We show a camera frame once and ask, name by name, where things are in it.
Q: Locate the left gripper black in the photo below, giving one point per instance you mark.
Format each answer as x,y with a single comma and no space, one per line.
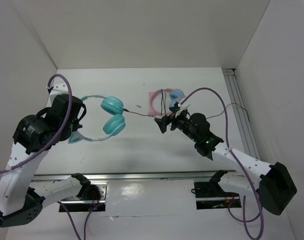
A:
76,125

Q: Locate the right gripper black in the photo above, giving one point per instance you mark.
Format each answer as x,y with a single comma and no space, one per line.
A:
163,122

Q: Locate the teal cat-ear headphones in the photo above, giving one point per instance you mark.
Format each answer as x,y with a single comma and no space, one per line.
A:
114,118

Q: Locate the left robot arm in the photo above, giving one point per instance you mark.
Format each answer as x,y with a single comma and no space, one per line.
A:
20,203

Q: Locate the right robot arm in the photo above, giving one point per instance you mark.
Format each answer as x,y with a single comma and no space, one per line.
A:
271,183

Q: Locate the pink blue cat-ear headphones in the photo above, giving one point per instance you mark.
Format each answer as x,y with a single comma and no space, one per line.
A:
169,96

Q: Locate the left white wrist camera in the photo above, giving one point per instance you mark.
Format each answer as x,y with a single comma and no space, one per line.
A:
58,89

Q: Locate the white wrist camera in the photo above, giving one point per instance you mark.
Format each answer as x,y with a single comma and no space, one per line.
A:
180,107
58,89

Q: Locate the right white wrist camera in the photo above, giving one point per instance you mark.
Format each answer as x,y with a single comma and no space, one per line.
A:
180,107

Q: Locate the aluminium front rail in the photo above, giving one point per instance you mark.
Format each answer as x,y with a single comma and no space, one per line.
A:
129,176

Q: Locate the aluminium side rail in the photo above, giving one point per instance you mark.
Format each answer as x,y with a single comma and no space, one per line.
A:
241,113

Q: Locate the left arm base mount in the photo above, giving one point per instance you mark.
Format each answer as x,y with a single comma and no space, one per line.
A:
94,197

